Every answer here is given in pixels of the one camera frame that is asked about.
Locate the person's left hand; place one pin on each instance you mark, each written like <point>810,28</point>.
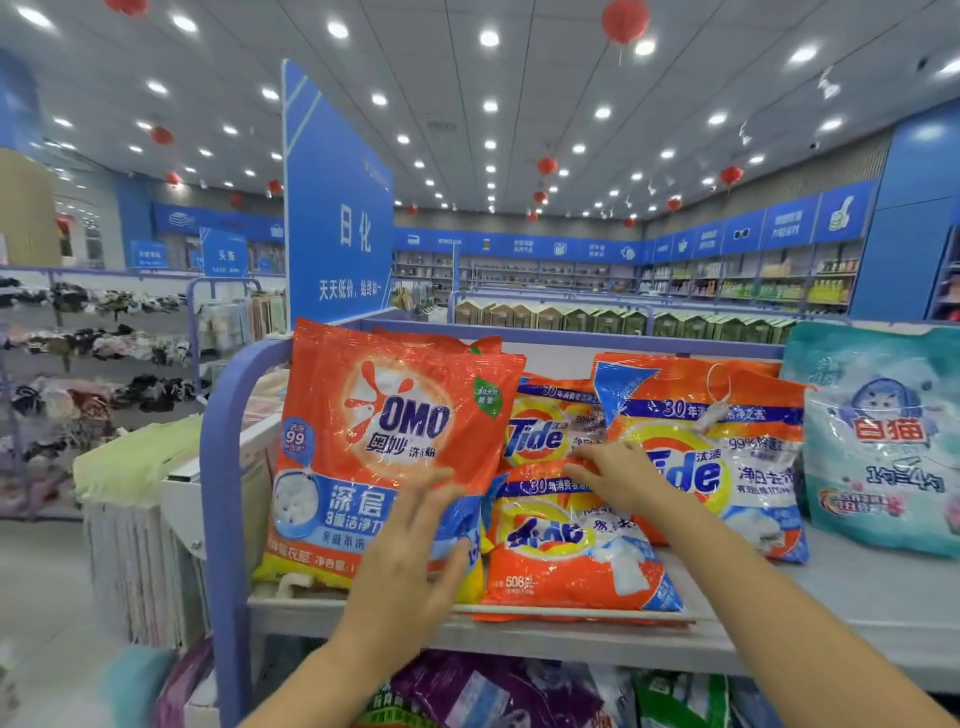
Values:
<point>398,578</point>

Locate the person's right hand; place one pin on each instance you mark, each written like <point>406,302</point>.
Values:
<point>630,477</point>

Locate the large orange detergent bag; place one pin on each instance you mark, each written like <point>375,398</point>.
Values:
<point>705,435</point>
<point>578,555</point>
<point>548,428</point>

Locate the orange detergent bag red swirl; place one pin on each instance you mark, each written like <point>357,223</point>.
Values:
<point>375,420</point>

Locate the small orange detergent bag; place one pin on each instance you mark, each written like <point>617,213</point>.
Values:
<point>477,344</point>

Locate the teal detergent bag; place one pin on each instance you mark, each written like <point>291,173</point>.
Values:
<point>885,435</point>

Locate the grey shelf with blue frame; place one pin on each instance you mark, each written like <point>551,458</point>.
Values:
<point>870,600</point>

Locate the person's right forearm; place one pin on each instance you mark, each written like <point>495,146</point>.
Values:
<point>810,615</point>

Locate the row of green boxes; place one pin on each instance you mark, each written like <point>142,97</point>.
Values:
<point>630,320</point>

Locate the pale green flat packages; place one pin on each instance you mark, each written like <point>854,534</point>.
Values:
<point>135,458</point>

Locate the small blue hanging sign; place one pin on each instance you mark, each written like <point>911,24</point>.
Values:
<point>225,252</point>

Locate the blue aisle sign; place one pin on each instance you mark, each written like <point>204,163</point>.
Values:
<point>338,210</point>

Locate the display rack with packaged goods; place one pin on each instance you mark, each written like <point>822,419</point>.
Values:
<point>90,360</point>

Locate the hanging red lanterns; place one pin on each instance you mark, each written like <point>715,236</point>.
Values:
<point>626,18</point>

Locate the ceiling spotlights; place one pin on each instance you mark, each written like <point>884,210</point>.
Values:
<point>489,38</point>

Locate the beige pillar blue top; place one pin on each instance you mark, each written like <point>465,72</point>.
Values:
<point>23,195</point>

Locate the far wall racks with goods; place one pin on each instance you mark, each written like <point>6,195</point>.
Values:
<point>675,282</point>

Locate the blue wall sign band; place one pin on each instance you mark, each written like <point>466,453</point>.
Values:
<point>600,243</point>

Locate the wall rack with pink goods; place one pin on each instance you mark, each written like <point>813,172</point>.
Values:
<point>945,278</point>

